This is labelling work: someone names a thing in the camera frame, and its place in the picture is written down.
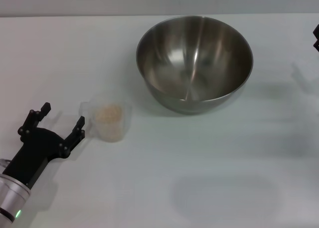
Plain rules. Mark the uncooked beige rice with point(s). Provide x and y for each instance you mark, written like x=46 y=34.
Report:
x=109 y=118

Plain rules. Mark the stainless steel mixing bowl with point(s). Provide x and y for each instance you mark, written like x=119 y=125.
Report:
x=194 y=63

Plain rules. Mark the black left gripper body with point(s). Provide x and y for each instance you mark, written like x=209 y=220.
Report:
x=37 y=148

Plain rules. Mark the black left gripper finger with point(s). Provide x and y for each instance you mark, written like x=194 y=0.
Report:
x=76 y=135
x=33 y=119

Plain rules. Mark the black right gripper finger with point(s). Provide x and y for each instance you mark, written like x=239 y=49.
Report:
x=317 y=45
x=317 y=31

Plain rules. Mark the clear plastic measuring cup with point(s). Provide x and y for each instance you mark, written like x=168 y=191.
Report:
x=125 y=118

